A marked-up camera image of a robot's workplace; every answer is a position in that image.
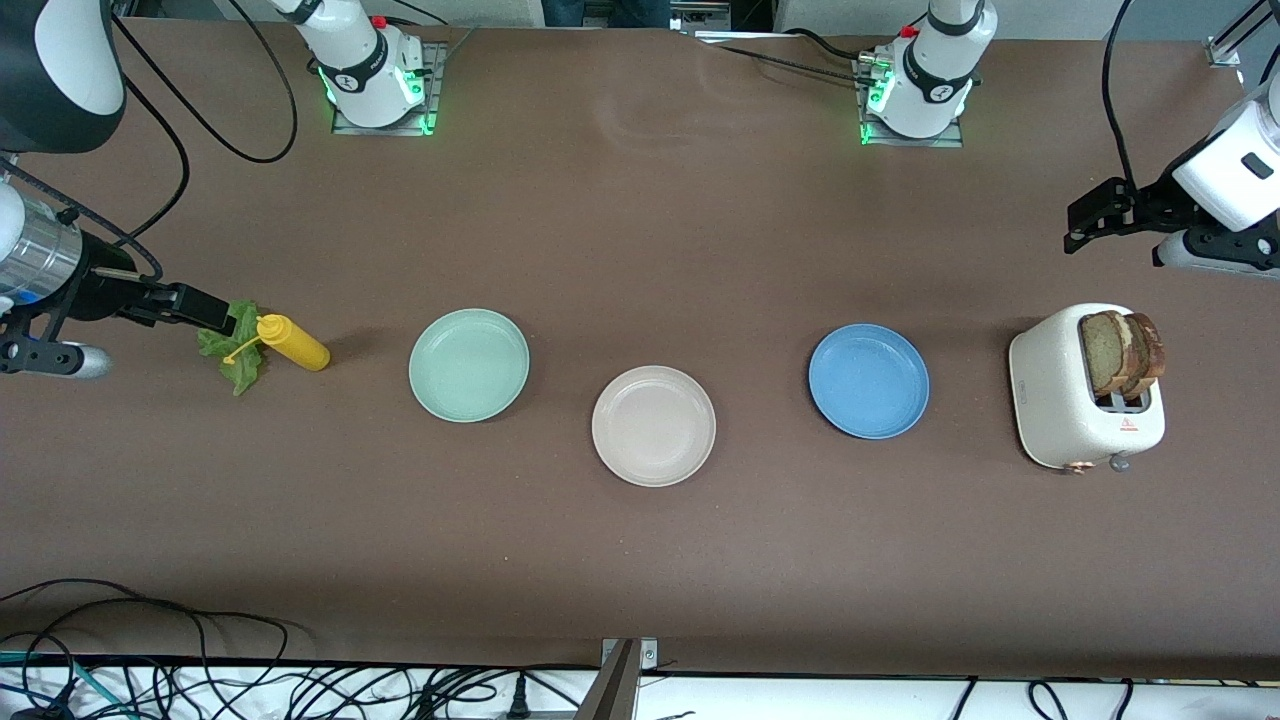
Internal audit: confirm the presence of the green lettuce leaf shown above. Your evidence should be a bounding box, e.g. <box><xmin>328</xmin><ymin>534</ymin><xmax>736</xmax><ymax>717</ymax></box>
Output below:
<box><xmin>197</xmin><ymin>300</ymin><xmax>269</xmax><ymax>397</ymax></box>

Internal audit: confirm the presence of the yellow mustard squeeze bottle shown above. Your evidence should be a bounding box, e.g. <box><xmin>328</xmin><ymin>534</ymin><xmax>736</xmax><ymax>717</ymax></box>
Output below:
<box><xmin>223</xmin><ymin>314</ymin><xmax>331</xmax><ymax>373</ymax></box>

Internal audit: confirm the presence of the pale crust bread slice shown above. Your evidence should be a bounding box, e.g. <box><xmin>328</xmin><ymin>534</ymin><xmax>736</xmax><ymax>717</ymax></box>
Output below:
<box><xmin>1079</xmin><ymin>311</ymin><xmax>1141</xmax><ymax>394</ymax></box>

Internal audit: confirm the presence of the blue plate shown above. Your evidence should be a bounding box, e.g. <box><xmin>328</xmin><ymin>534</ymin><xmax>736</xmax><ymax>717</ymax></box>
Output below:
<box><xmin>808</xmin><ymin>323</ymin><xmax>931</xmax><ymax>440</ymax></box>

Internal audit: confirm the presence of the pale green plate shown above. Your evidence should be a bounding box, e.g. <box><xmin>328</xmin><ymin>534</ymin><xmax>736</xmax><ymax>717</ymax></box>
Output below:
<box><xmin>408</xmin><ymin>308</ymin><xmax>531</xmax><ymax>424</ymax></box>

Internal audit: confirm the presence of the beige plate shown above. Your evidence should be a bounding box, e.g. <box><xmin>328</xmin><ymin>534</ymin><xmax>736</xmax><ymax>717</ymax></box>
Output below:
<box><xmin>591</xmin><ymin>365</ymin><xmax>717</xmax><ymax>488</ymax></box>

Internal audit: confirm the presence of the dark crust bread slice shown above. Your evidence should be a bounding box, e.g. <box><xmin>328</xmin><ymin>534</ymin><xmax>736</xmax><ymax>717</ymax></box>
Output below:
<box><xmin>1125</xmin><ymin>312</ymin><xmax>1167</xmax><ymax>401</ymax></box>

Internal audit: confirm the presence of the cream white toaster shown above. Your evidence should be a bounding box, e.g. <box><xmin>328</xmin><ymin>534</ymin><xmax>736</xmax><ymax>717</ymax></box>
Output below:
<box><xmin>1008</xmin><ymin>303</ymin><xmax>1168</xmax><ymax>473</ymax></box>

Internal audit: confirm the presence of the grey metal equipment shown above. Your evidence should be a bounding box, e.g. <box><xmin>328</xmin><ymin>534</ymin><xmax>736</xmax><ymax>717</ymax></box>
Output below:
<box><xmin>670</xmin><ymin>0</ymin><xmax>791</xmax><ymax>43</ymax></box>

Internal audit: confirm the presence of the person in blue jeans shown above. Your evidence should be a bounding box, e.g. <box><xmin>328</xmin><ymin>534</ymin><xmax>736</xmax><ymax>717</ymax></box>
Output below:
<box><xmin>541</xmin><ymin>0</ymin><xmax>673</xmax><ymax>29</ymax></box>

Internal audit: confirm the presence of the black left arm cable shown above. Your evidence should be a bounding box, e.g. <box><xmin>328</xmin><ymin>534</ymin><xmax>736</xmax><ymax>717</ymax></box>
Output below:
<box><xmin>1102</xmin><ymin>0</ymin><xmax>1141</xmax><ymax>191</ymax></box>

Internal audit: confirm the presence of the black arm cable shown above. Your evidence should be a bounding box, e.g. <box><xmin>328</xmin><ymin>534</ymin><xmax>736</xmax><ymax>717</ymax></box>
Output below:
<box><xmin>108</xmin><ymin>0</ymin><xmax>301</xmax><ymax>165</ymax></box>
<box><xmin>1102</xmin><ymin>0</ymin><xmax>1141</xmax><ymax>191</ymax></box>
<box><xmin>120</xmin><ymin>78</ymin><xmax>191</xmax><ymax>241</ymax></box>

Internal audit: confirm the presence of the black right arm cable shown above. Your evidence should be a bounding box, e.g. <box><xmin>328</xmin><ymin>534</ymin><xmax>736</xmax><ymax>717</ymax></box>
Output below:
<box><xmin>120</xmin><ymin>78</ymin><xmax>191</xmax><ymax>241</ymax></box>
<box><xmin>108</xmin><ymin>0</ymin><xmax>301</xmax><ymax>165</ymax></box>

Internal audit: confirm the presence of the aluminium frame rail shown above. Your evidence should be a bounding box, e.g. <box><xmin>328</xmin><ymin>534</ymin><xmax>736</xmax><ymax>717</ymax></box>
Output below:
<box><xmin>1205</xmin><ymin>0</ymin><xmax>1280</xmax><ymax>69</ymax></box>

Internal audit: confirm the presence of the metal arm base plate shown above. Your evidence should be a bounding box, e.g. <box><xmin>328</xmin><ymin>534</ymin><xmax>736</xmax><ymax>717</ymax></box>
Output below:
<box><xmin>853</xmin><ymin>55</ymin><xmax>967</xmax><ymax>150</ymax></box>
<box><xmin>330</xmin><ymin>40</ymin><xmax>448</xmax><ymax>137</ymax></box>

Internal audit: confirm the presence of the long black cable loop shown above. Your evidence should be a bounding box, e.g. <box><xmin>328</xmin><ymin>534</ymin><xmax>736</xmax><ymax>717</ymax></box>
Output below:
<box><xmin>0</xmin><ymin>578</ymin><xmax>311</xmax><ymax>720</ymax></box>

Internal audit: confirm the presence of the black curved base cable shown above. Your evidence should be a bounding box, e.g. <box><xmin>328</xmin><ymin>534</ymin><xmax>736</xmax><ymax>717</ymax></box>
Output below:
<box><xmin>780</xmin><ymin>27</ymin><xmax>873</xmax><ymax>63</ymax></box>

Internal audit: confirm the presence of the black braided table cable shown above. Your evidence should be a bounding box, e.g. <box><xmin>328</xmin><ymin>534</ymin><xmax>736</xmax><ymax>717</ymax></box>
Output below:
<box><xmin>700</xmin><ymin>38</ymin><xmax>871</xmax><ymax>86</ymax></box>

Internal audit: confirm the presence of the teal cable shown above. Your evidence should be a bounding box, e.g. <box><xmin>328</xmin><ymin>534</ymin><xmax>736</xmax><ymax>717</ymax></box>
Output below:
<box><xmin>0</xmin><ymin>650</ymin><xmax>136</xmax><ymax>720</ymax></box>

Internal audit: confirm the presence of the black cable tangle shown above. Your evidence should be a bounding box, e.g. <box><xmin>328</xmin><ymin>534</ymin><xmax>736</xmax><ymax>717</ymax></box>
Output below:
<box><xmin>130</xmin><ymin>660</ymin><xmax>601</xmax><ymax>720</ymax></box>

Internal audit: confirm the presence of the metal table bracket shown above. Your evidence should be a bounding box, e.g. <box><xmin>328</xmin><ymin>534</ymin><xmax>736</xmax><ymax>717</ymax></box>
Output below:
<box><xmin>575</xmin><ymin>637</ymin><xmax>661</xmax><ymax>720</ymax></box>

